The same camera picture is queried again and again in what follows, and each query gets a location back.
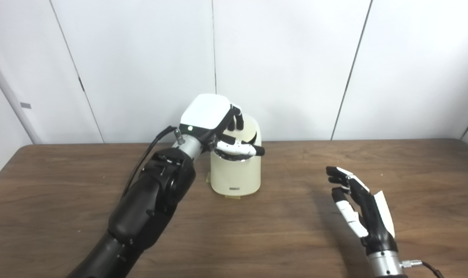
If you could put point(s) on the grey wall label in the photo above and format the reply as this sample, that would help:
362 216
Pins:
25 105

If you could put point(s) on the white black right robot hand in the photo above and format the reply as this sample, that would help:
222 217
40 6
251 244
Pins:
375 222

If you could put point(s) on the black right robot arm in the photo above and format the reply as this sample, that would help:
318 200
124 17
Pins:
384 264

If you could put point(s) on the cream-colored desktop trash bin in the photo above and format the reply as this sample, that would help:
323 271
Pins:
235 173

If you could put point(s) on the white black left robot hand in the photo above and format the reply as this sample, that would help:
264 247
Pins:
206 112

